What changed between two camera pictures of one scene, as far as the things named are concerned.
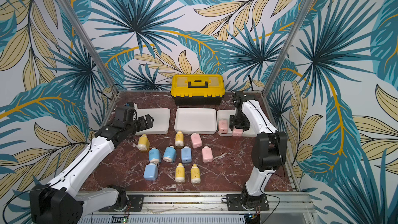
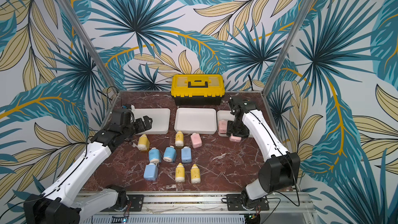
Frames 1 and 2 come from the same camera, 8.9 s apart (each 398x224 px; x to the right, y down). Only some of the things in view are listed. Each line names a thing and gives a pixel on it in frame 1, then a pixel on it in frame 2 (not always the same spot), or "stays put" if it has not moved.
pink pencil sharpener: (207, 154) -> (235, 139)
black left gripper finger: (142, 123) stays put
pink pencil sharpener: (223, 126) stays put
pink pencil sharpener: (196, 140) stays put
